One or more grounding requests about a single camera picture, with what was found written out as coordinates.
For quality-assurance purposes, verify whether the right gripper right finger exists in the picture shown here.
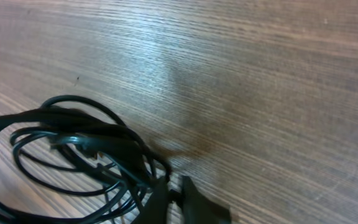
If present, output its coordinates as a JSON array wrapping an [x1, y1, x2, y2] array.
[[180, 176, 232, 224]]

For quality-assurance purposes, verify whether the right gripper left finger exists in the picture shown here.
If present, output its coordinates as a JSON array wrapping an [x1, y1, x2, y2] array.
[[131, 177, 170, 224]]

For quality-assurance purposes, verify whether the black usb cable thin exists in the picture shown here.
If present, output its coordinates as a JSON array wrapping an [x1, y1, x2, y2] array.
[[9, 130, 155, 224]]

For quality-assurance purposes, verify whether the black usb cable thick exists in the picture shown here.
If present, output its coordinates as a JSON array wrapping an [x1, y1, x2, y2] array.
[[0, 95, 172, 223]]

